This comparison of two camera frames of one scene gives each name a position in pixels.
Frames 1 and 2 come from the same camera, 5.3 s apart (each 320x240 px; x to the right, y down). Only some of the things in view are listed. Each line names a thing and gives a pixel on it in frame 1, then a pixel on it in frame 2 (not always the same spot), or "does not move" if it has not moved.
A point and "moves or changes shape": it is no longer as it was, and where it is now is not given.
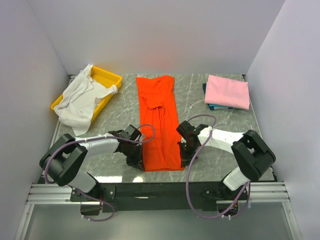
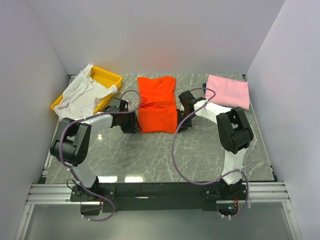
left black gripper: x=137 y=162 -> x=134 y=124
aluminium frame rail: x=260 y=193 does not move
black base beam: x=147 y=197 does not move
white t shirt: x=74 y=110 does not move
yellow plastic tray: x=56 y=102 does not move
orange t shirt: x=157 y=106 moves or changes shape
